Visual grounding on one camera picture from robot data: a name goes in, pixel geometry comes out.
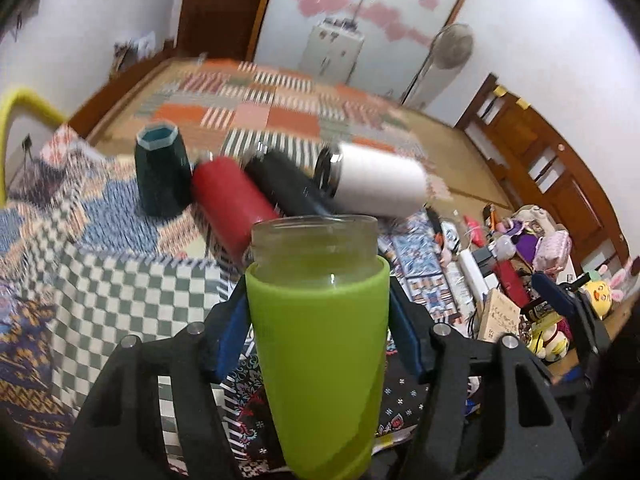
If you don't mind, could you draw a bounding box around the green sleeved glass bottle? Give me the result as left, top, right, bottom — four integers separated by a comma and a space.
245, 214, 390, 479

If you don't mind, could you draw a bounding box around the red cylindrical cup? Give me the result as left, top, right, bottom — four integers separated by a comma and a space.
191, 156, 279, 268

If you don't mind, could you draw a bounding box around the dark green faceted cup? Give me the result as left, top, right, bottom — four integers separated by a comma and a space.
134, 122, 192, 219

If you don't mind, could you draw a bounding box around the plush toy purple dress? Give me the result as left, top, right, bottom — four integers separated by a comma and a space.
496, 205, 573, 275

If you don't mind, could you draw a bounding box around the cardboard box with writing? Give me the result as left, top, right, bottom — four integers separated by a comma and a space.
477, 289, 521, 342

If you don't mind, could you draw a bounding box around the yellow plush toy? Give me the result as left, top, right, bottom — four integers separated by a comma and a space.
582, 280, 613, 318

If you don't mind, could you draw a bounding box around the white power strip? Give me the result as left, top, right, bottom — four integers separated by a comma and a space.
458, 249, 489, 310

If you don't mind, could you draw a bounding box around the checkered green white cloth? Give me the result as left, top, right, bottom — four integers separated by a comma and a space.
49, 238, 237, 476

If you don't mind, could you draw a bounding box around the white cylindrical tumbler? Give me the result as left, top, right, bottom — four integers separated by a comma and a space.
314, 142, 428, 218

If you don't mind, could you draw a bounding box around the black cylindrical tumbler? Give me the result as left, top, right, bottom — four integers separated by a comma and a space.
241, 144, 338, 217

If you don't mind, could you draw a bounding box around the patterned colourful tablecloth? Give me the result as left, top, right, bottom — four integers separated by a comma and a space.
1, 125, 475, 477

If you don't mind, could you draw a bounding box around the patchwork striped bed cover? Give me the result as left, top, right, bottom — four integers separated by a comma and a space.
113, 60, 447, 197

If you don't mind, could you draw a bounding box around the standing electric fan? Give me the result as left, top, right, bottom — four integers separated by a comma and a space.
402, 23, 474, 110

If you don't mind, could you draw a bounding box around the white small cabinet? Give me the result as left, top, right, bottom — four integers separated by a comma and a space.
298, 18, 364, 84

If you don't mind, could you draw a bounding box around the bag by the door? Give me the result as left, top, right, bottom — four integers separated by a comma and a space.
110, 32, 156, 79

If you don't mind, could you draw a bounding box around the yellow foam tube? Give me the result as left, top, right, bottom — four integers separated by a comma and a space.
1, 86, 68, 205

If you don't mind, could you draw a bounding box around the sliding wardrobe with hearts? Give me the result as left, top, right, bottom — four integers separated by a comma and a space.
255, 0, 459, 102

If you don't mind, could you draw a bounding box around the brown wooden door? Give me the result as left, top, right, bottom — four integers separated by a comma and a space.
176, 0, 268, 60

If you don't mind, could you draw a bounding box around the wooden bed frame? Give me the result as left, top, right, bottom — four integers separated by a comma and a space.
68, 47, 513, 214

